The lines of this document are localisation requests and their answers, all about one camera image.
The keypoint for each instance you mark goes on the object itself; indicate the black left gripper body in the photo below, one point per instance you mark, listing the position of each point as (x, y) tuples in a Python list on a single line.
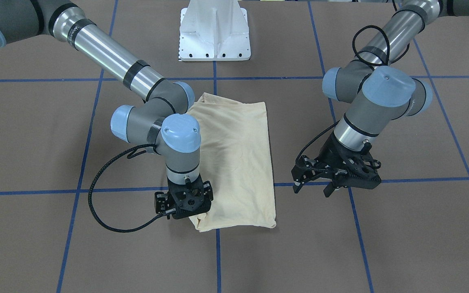
[(326, 157)]

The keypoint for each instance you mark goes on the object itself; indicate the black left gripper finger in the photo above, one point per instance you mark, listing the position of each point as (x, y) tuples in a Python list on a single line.
[(298, 184), (330, 189)]

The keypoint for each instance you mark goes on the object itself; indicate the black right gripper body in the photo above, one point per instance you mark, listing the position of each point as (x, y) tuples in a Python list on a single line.
[(161, 202)]

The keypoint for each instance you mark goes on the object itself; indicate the beige long-sleeve printed shirt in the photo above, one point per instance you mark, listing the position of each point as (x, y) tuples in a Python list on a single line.
[(235, 158)]

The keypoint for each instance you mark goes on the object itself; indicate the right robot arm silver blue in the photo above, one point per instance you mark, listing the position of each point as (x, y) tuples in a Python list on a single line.
[(55, 118)]

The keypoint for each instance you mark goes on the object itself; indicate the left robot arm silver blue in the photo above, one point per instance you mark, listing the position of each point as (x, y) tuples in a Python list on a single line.
[(377, 94)]

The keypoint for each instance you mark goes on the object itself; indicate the white central pedestal column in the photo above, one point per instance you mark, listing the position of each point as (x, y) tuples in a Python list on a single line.
[(214, 30)]

